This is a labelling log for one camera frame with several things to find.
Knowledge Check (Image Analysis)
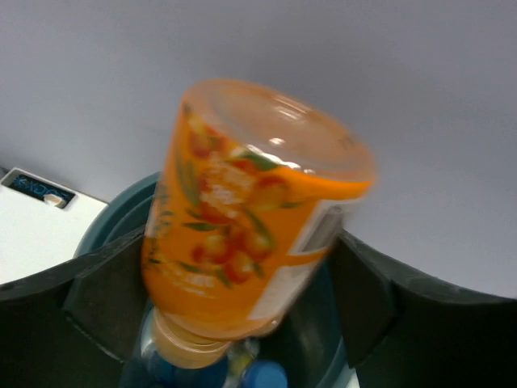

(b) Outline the blue label water bottle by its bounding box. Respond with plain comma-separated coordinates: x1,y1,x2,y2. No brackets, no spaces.
223,338,288,388

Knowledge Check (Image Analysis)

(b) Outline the left blue table label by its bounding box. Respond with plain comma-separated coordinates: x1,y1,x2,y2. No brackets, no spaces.
8,174,76,209

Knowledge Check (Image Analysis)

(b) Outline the dark green plastic bin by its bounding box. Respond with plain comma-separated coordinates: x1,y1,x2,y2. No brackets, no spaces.
76,173,359,387

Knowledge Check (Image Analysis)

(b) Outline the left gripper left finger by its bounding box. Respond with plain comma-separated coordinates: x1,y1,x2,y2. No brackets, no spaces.
1,230,147,387

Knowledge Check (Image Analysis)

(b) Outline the orange juice bottle front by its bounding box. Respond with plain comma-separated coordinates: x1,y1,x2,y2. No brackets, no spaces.
141,78,375,369

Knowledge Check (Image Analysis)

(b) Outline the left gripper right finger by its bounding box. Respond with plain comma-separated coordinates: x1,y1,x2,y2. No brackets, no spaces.
328,232,516,387

